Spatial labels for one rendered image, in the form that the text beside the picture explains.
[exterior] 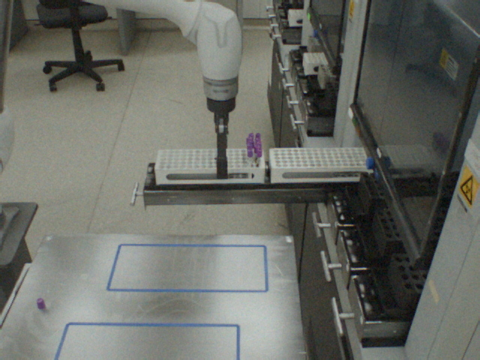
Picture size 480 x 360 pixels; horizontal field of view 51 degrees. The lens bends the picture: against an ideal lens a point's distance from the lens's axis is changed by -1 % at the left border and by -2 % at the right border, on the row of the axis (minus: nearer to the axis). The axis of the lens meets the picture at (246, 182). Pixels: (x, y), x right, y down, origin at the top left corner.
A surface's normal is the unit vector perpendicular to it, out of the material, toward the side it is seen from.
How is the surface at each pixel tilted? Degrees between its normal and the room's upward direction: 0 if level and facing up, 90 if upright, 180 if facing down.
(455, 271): 90
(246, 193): 90
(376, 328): 90
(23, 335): 0
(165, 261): 0
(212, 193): 90
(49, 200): 0
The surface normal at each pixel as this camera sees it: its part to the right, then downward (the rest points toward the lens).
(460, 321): 0.04, 0.59
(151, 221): 0.01, -0.81
